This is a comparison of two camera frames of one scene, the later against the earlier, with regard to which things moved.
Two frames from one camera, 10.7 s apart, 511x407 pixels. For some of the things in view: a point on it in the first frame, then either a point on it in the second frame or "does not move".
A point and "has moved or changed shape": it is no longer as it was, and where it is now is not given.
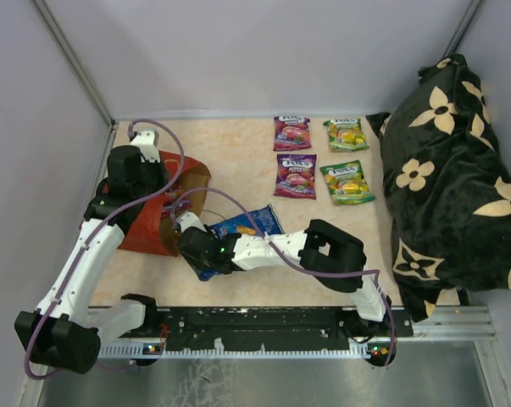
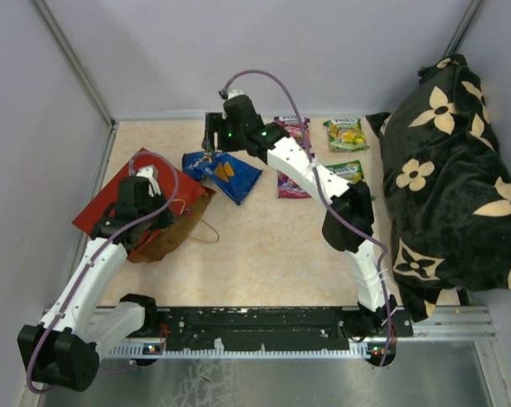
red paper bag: x=153 y=230 has moved or changed shape
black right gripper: x=191 y=250 -> x=213 y=128
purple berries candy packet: x=291 y=132 does not move
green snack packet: x=346 y=135 does not move
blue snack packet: x=243 y=225 -> x=230 y=175
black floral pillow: x=458 y=201 does not move
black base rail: x=228 y=329 does not move
